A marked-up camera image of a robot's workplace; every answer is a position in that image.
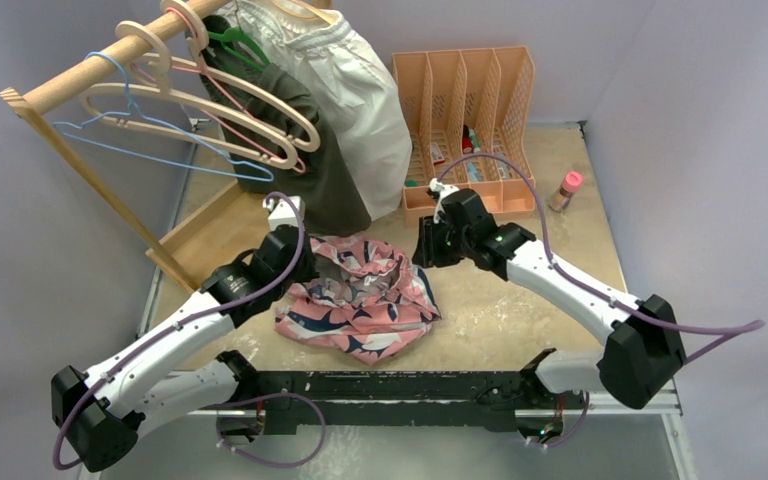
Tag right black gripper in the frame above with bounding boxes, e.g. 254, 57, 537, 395
413, 216, 474, 270

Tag pink patterned shorts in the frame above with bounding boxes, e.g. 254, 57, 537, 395
274, 235, 442, 366

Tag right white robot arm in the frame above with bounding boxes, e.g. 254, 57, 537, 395
413, 184, 687, 409

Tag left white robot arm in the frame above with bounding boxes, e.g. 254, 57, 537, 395
51, 224, 314, 472

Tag dark green shorts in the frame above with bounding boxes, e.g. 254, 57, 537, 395
203, 41, 372, 237

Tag white shorts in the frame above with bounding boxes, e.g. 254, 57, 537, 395
218, 1, 412, 220

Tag rear beige wooden hanger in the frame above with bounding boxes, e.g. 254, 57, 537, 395
160, 1, 321, 152

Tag beige wooden hanger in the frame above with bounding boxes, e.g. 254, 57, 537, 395
78, 21, 320, 169
160, 1, 321, 152

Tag front beige wooden hanger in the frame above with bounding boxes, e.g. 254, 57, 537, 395
78, 21, 320, 169

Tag green plastic hanger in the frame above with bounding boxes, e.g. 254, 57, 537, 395
208, 27, 271, 71

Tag beige hanger under white shorts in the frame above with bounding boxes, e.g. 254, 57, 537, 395
271, 0, 336, 25

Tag light blue tube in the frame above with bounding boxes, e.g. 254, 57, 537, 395
465, 161, 483, 183

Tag red white tube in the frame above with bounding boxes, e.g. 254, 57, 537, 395
429, 141, 446, 167

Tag red black marker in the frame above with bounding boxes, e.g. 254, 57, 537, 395
461, 125, 474, 154

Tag pink capped bottle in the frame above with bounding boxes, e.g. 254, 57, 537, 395
549, 171, 583, 212

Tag orange plastic file organizer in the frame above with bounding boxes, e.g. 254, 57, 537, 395
392, 46, 536, 228

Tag wooden clothes rack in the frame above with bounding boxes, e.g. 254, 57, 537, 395
0, 1, 279, 291

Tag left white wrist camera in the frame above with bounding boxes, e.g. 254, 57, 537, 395
262, 196, 305, 230

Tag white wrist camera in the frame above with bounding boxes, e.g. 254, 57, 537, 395
428, 177, 459, 224
262, 196, 305, 230

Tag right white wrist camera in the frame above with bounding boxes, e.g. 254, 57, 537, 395
428, 177, 459, 224

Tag pink wire hanger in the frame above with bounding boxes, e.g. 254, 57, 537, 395
115, 21, 304, 172

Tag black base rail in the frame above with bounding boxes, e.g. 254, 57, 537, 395
223, 370, 585, 435

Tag base left purple cable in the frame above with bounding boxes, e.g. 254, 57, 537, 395
214, 389, 330, 470

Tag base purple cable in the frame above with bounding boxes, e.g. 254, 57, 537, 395
214, 389, 330, 470
523, 400, 594, 452

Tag base right purple cable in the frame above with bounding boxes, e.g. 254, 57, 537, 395
523, 400, 594, 452

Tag blue wire hanger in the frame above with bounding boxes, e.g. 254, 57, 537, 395
52, 50, 276, 183

